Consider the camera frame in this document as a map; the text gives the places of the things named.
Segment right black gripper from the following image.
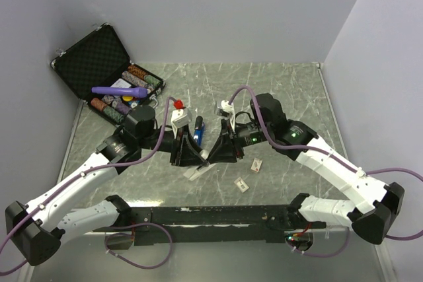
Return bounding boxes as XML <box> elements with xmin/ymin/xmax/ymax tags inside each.
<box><xmin>209</xmin><ymin>118</ymin><xmax>272</xmax><ymax>164</ymax></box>

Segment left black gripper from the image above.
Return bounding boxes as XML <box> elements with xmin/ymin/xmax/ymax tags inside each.
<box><xmin>138</xmin><ymin>123</ymin><xmax>207</xmax><ymax>166</ymax></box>

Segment white stapler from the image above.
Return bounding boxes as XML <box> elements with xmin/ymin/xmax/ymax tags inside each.
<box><xmin>184</xmin><ymin>161</ymin><xmax>213</xmax><ymax>181</ymax></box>

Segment blue stapler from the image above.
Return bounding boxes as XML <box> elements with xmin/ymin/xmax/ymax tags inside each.
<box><xmin>193</xmin><ymin>116</ymin><xmax>205</xmax><ymax>146</ymax></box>

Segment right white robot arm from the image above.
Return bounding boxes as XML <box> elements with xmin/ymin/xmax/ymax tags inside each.
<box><xmin>208</xmin><ymin>93</ymin><xmax>404</xmax><ymax>245</ymax></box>

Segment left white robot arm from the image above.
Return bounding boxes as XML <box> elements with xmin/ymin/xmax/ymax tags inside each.
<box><xmin>5</xmin><ymin>106</ymin><xmax>208</xmax><ymax>266</ymax></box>

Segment small white staple box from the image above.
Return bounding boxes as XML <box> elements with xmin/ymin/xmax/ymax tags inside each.
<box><xmin>234</xmin><ymin>177</ymin><xmax>249</xmax><ymax>193</ymax></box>

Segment staple box with red label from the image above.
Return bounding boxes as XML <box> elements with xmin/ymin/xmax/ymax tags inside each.
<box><xmin>250</xmin><ymin>158</ymin><xmax>262</xmax><ymax>173</ymax></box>

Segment black poker chip case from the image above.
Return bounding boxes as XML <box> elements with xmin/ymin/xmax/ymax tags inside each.
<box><xmin>50</xmin><ymin>23</ymin><xmax>166</xmax><ymax>126</ymax></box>

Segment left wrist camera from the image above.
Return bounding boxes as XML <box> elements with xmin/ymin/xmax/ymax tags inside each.
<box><xmin>171</xmin><ymin>100</ymin><xmax>192</xmax><ymax>131</ymax></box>

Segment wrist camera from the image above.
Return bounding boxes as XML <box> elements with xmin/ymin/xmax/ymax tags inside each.
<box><xmin>171</xmin><ymin>100</ymin><xmax>192</xmax><ymax>131</ymax></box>
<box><xmin>214</xmin><ymin>100</ymin><xmax>235</xmax><ymax>130</ymax></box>

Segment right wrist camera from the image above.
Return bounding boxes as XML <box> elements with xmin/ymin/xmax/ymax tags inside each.
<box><xmin>214</xmin><ymin>100</ymin><xmax>235</xmax><ymax>130</ymax></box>

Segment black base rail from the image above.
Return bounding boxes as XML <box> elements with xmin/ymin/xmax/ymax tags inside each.
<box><xmin>98</xmin><ymin>205</ymin><xmax>326</xmax><ymax>246</ymax></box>

